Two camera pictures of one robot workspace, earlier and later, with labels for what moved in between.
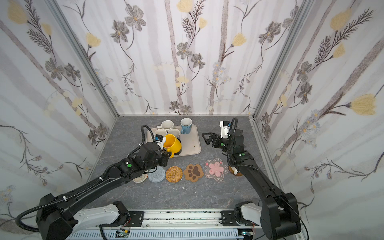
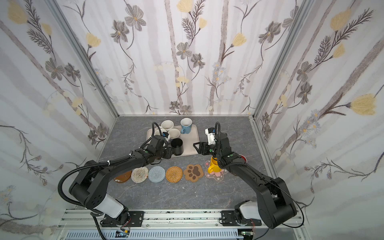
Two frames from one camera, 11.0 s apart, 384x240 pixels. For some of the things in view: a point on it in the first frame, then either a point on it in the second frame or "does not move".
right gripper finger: x=207 y=141 → x=199 y=149
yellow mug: x=172 y=144 → x=214 y=167
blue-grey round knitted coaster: x=158 y=175 does not move
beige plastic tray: x=190 y=142 does not move
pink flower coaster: x=216 y=169 does not move
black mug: x=179 y=152 does not move
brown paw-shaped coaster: x=193 y=172 does not move
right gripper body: x=218 y=140 → x=205 y=148
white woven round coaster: x=141 y=179 does not move
